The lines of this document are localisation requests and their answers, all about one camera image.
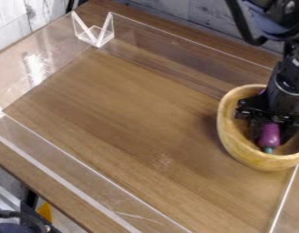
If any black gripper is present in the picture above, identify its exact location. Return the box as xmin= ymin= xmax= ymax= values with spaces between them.
xmin=236 ymin=57 xmax=299 ymax=145

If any purple toy eggplant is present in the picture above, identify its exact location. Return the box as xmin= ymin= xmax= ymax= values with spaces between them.
xmin=257 ymin=123 xmax=280 ymax=154

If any clear acrylic tray enclosure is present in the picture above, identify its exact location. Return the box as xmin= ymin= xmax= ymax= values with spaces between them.
xmin=0 ymin=13 xmax=299 ymax=233

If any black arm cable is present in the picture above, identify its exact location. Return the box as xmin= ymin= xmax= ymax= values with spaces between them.
xmin=224 ymin=0 xmax=299 ymax=47

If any black clamp with cable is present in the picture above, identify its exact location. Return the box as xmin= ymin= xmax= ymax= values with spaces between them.
xmin=0 ymin=203 xmax=61 ymax=233

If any brown wooden bowl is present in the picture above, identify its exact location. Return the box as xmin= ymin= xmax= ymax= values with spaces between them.
xmin=216 ymin=84 xmax=299 ymax=171

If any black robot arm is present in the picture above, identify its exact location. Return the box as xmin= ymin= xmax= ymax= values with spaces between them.
xmin=225 ymin=0 xmax=299 ymax=148

